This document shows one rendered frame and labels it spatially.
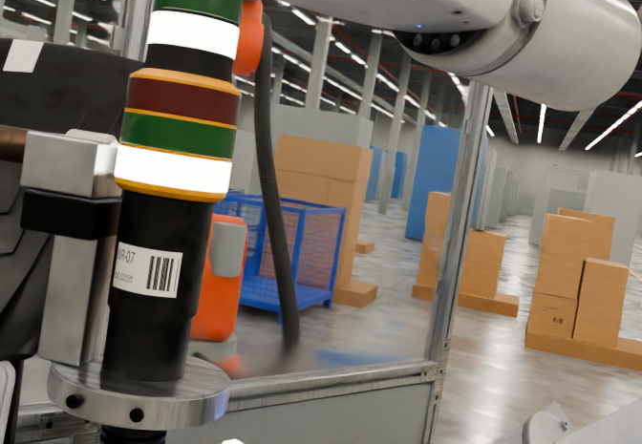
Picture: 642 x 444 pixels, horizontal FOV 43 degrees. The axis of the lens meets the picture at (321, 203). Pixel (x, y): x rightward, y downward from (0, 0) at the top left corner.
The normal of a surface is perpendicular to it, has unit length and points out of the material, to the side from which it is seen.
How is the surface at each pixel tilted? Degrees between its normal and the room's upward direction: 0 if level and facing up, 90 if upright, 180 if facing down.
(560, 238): 90
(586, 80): 136
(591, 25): 92
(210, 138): 90
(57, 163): 90
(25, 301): 42
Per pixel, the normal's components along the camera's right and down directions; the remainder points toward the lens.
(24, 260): -0.01, -0.73
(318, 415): 0.71, 0.15
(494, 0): 0.75, 0.41
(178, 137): 0.17, 0.08
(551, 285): -0.27, 0.00
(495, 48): 0.41, 0.78
